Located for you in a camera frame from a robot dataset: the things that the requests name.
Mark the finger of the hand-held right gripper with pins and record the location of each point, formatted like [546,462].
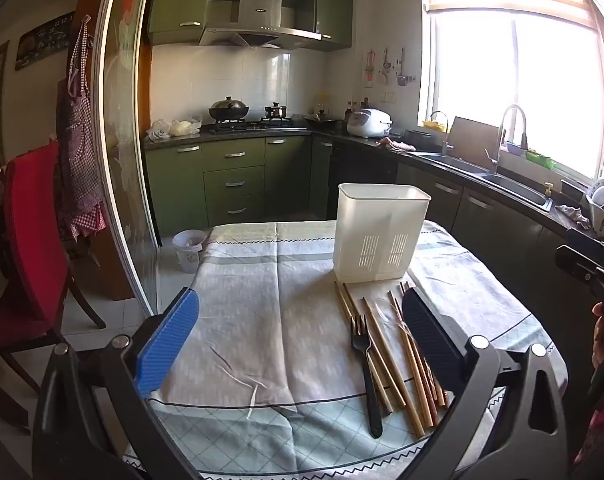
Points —
[579,262]
[594,242]

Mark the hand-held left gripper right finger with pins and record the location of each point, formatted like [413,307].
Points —
[427,332]

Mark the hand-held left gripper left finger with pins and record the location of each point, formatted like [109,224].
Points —
[169,340]

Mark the pile of wooden chopsticks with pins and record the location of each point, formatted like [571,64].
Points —
[392,375]

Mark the black plastic fork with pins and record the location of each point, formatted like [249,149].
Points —
[369,385]

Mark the white plastic utensil holder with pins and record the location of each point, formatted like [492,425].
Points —
[382,230]

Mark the person's right hand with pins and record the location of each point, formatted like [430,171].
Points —
[598,335]

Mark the grey rag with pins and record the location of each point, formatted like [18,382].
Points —
[574,215]

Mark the person's red patterned clothing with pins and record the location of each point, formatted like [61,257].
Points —
[599,425]

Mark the white trash bin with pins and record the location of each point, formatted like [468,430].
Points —
[189,252]

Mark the patterned pale tablecloth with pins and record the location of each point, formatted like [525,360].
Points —
[262,320]

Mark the dark sink counter cabinets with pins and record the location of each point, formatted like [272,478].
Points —
[492,220]

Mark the green plastic basket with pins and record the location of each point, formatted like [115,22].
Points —
[541,159]

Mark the steel kitchen sink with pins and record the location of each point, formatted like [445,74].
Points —
[512,185]

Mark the tall steel sink faucet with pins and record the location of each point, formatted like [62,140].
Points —
[497,145]

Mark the brown cutting board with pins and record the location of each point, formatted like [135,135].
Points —
[474,140]

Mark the kitchen window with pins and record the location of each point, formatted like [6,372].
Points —
[532,90]

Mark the black built-in appliance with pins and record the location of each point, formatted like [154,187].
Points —
[362,175]

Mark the green lower kitchen cabinets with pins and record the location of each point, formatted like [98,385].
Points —
[231,180]

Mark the green kitchen cabinets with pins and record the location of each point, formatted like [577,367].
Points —
[231,180]
[179,5]

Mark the red wooden chair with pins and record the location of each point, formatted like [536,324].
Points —
[29,240]

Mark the sliding glass door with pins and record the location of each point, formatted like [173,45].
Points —
[124,170]

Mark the small steel faucet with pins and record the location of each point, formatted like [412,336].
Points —
[446,135]

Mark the red cloth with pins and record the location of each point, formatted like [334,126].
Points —
[397,145]

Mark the checked red apron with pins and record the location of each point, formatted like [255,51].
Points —
[79,160]

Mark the white plastic bags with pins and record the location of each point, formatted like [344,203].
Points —
[176,129]

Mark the white rice cooker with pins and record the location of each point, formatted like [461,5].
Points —
[369,124]

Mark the black gas stove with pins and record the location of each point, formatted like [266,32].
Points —
[252,125]

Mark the dark sauce bottles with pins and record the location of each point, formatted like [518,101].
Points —
[354,109]

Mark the black wok with lid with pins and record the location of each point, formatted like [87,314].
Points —
[228,108]

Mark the small dark cooking pot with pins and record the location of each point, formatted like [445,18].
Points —
[276,111]

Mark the hanging kitchen tools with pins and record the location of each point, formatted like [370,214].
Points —
[387,67]

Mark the steel range hood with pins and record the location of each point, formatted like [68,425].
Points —
[262,25]

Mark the green upper kitchen cabinets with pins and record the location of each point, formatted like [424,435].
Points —
[179,5]

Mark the wall socket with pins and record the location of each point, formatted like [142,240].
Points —
[390,97]

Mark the dark wall picture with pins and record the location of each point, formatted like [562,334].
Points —
[44,40]

